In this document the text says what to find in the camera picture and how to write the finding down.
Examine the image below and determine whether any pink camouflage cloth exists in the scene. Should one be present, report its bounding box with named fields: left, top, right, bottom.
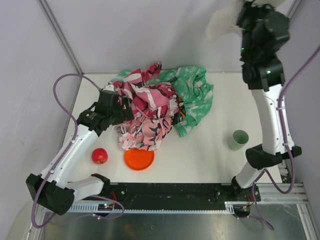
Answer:
left=111, top=62, right=179, bottom=119

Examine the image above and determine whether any white cloth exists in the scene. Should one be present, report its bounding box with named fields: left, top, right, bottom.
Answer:
left=205, top=0, right=285, bottom=42

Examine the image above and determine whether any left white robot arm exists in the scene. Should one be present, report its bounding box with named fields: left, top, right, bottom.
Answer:
left=26, top=84, right=134, bottom=215

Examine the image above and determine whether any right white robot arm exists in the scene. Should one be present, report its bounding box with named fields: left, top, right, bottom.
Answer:
left=231, top=0, right=302, bottom=195

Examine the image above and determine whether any light pink navy cloth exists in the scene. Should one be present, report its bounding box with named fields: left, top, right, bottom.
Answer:
left=116, top=116, right=173, bottom=151

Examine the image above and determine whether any orange black camouflage cloth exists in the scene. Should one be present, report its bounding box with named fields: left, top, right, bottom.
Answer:
left=172, top=96, right=187, bottom=126

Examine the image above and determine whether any green tie-dye cloth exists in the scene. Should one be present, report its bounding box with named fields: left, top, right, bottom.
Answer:
left=111, top=62, right=214, bottom=137

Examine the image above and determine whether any orange plastic plate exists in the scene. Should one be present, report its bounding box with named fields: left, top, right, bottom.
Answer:
left=124, top=148, right=155, bottom=171

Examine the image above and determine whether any red apple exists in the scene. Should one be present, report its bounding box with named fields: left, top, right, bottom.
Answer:
left=91, top=148, right=108, bottom=164

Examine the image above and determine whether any green plastic cup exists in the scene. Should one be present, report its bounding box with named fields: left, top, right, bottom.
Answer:
left=229, top=129, right=249, bottom=151

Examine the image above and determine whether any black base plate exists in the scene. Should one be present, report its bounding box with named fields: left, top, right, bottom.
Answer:
left=99, top=182, right=261, bottom=206

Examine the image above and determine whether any grey slotted cable duct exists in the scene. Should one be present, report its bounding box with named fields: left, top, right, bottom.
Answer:
left=67, top=200, right=249, bottom=214

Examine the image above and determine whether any aluminium frame rail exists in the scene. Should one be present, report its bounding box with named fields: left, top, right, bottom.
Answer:
left=37, top=182, right=308, bottom=201

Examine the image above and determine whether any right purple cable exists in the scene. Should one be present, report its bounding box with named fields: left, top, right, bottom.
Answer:
left=251, top=44, right=320, bottom=231

